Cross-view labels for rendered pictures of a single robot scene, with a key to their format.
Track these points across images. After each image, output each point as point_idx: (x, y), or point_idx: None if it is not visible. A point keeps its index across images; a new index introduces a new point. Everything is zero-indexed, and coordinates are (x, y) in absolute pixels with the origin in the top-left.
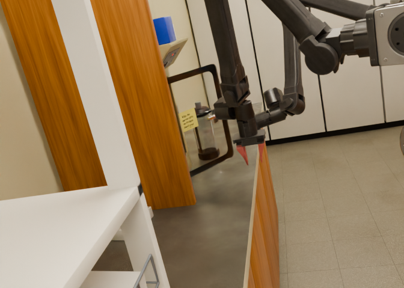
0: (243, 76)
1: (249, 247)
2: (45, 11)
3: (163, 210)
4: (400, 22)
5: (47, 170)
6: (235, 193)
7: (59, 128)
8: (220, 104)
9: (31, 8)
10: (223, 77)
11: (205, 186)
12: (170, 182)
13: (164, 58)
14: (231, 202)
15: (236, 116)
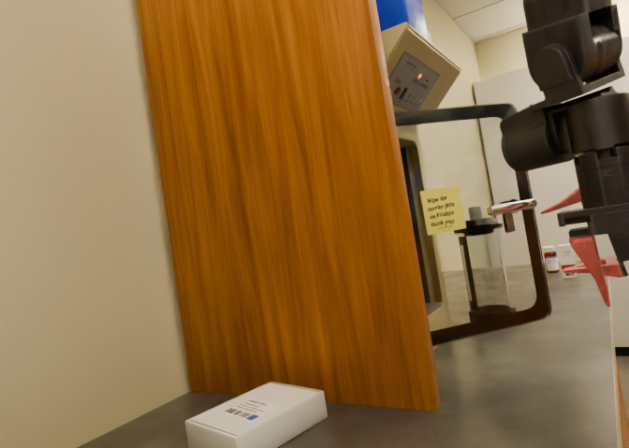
0: (606, 1)
1: None
2: None
3: (357, 408)
4: None
5: (160, 281)
6: (555, 404)
7: (186, 202)
8: (522, 118)
9: None
10: (536, 2)
11: (474, 374)
12: (378, 339)
13: (393, 57)
14: (542, 426)
15: (574, 140)
